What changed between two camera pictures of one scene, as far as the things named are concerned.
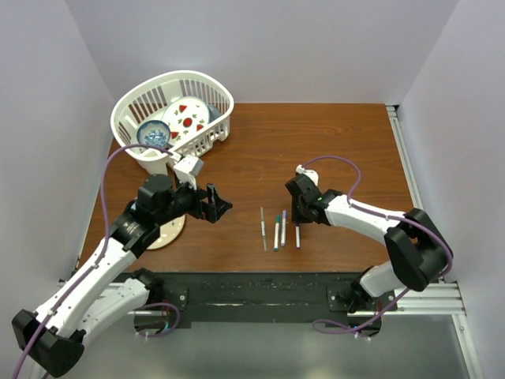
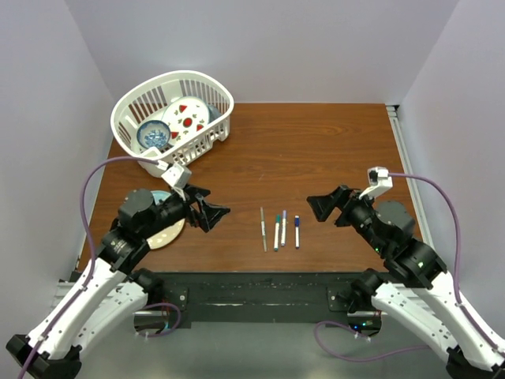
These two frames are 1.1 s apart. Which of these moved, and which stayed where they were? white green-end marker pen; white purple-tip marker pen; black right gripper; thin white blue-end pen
Moved: black right gripper
Stayed: white green-end marker pen; white purple-tip marker pen; thin white blue-end pen
